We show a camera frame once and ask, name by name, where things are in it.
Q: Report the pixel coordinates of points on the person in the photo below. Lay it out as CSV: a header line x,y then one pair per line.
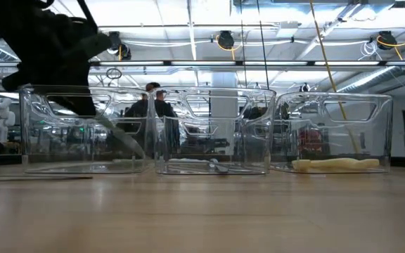
x,y
164,109
137,109

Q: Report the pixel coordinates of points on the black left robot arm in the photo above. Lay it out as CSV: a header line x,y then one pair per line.
x,y
5,7

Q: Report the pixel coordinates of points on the red equipment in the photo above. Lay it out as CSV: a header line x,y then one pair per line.
x,y
309,140

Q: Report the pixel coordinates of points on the clear plastic bin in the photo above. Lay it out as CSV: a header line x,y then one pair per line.
x,y
382,140
258,140
33,140

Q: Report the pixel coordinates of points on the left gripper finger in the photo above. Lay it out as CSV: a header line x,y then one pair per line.
x,y
79,102

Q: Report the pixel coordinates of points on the overhead light bar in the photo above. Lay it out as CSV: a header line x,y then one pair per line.
x,y
202,63

